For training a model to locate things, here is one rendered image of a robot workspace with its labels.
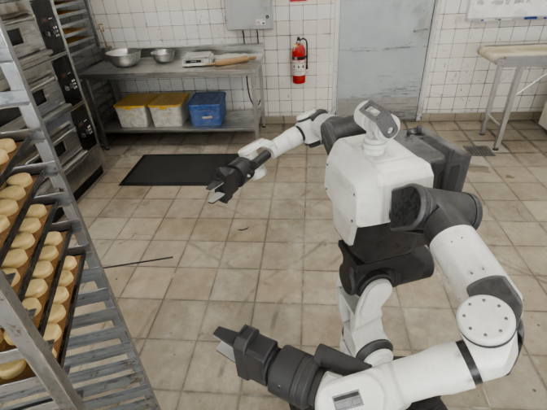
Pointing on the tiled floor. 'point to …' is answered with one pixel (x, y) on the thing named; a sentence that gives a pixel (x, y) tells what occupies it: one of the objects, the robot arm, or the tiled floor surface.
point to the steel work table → (241, 120)
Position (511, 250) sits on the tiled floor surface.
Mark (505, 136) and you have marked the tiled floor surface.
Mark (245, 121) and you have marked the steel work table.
